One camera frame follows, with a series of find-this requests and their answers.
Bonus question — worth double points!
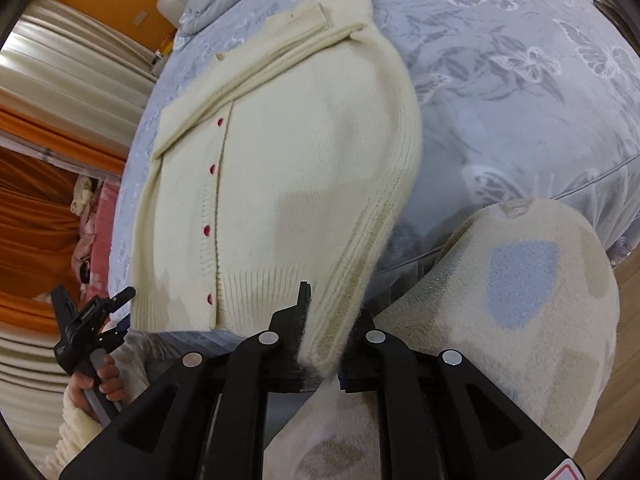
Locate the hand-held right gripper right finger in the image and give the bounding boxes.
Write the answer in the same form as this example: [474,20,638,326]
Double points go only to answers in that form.
[339,308,587,480]

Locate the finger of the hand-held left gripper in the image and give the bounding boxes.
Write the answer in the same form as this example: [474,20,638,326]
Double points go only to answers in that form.
[75,287,137,332]
[100,329,127,353]

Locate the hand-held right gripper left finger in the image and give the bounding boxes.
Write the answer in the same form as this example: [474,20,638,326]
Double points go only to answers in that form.
[60,282,321,480]

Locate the cream knit cardigan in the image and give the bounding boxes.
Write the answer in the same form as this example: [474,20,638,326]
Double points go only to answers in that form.
[129,0,423,381]

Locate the person's left forearm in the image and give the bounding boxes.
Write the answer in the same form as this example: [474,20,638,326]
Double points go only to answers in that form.
[56,390,106,466]

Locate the person's left hand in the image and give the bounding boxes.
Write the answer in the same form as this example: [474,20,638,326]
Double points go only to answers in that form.
[67,360,126,415]

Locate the cream pleated curtain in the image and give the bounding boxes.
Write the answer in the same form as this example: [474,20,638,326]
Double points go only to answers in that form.
[0,327,76,461]
[0,7,158,123]

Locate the pink floral cloth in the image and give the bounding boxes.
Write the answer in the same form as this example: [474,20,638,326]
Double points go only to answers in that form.
[71,209,108,283]

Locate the orange curtain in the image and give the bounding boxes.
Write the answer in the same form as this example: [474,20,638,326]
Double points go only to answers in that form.
[0,107,128,333]

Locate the beige cloth heap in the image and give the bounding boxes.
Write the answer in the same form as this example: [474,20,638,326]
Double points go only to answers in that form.
[71,175,99,212]

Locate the person's right pajama leg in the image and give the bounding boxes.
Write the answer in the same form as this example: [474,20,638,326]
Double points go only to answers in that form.
[264,199,622,480]

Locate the bed with blue butterfly sheet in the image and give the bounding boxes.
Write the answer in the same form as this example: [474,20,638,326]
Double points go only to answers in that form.
[107,0,640,321]

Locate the silver door frame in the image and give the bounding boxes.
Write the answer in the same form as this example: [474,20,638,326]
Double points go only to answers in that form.
[0,145,126,173]

